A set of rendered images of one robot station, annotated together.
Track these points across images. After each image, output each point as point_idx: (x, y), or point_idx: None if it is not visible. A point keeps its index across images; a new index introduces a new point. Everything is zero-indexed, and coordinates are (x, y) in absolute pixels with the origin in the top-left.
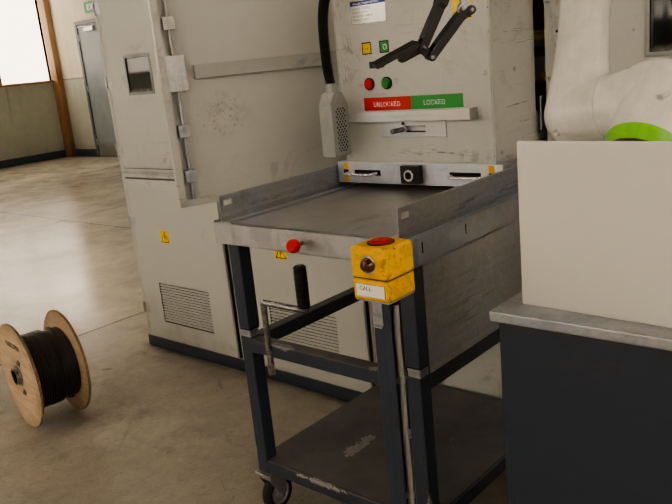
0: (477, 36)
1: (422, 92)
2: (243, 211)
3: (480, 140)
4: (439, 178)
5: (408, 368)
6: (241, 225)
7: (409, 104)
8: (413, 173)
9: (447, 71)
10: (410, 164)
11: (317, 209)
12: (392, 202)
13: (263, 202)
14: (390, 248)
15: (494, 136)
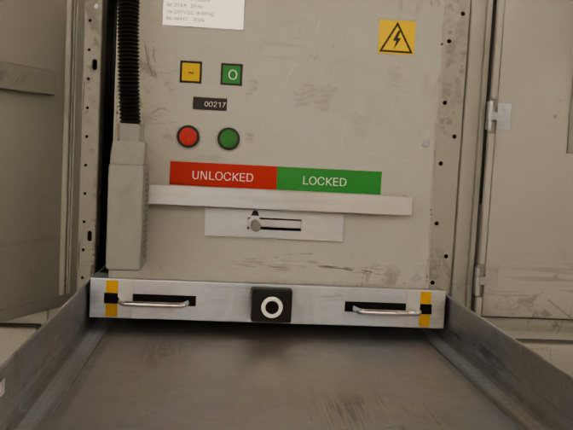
0: (419, 85)
1: (302, 163)
2: (14, 409)
3: (404, 250)
4: (324, 311)
5: None
6: None
7: (272, 181)
8: (281, 303)
9: (356, 133)
10: (266, 286)
11: (172, 386)
12: (291, 360)
13: (33, 378)
14: None
15: (430, 245)
